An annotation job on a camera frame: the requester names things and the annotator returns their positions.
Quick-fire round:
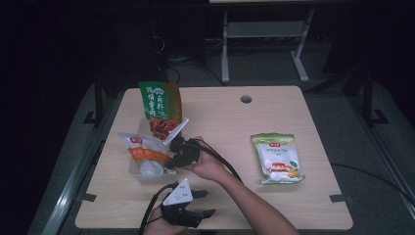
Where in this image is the clear plastic box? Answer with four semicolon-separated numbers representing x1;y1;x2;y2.
127;117;180;185

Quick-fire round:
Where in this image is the white orange packet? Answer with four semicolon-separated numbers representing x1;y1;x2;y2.
117;131;173;176

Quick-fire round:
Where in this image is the black floor cable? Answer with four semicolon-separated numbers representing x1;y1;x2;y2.
163;61;227;86
330;163;415;205

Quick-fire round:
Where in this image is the person's left hand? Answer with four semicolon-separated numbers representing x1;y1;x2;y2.
142;205;189;235

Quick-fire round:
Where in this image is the grey metal frame stand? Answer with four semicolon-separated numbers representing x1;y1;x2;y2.
220;8;316;84

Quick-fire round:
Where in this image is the black metal stand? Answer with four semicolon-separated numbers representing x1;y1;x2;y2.
361;67;391;127
82;71;108;127

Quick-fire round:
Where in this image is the metal floor rail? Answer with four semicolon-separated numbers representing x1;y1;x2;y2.
346;94;415;218
40;94;113;235

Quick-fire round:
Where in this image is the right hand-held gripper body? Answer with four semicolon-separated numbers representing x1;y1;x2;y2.
161;117;201;170

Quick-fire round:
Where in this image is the green seasoning packet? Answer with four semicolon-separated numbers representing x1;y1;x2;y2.
137;80;183;141

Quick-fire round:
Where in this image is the person's right hand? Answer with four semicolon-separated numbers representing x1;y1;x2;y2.
181;136;230;182

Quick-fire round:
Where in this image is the green white packet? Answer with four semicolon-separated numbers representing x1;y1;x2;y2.
250;131;306;186

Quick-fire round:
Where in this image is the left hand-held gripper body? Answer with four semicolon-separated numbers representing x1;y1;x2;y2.
159;177;203;229

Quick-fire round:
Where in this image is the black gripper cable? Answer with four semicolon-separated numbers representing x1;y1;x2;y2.
138;181;180;235
186;138;244;184

